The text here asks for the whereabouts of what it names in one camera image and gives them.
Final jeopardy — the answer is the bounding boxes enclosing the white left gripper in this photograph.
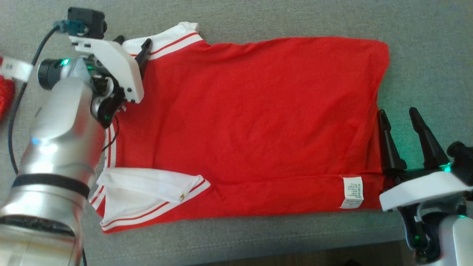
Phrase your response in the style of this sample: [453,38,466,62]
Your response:
[69,35,153,104]

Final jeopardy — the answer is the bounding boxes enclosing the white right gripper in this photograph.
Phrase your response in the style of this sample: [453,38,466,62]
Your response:
[378,107,473,212]

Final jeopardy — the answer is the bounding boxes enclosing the red shorts with white stripe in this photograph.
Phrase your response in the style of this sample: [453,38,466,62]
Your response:
[0,55,16,120]

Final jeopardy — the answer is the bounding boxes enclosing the red white-sleeved t-shirt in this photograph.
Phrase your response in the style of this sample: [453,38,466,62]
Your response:
[89,21,390,234]

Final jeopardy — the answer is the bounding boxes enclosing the grey sofa seat cushion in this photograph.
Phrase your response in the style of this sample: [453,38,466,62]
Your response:
[0,0,473,266]

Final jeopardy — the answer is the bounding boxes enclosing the black left camera cable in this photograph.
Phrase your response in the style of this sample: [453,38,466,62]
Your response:
[7,20,87,176]

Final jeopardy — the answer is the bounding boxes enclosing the thin black gripper wire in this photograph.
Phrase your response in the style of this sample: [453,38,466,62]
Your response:
[102,116,120,152]

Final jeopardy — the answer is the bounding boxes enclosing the white cable label tag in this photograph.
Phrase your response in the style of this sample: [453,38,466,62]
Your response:
[0,57,33,82]

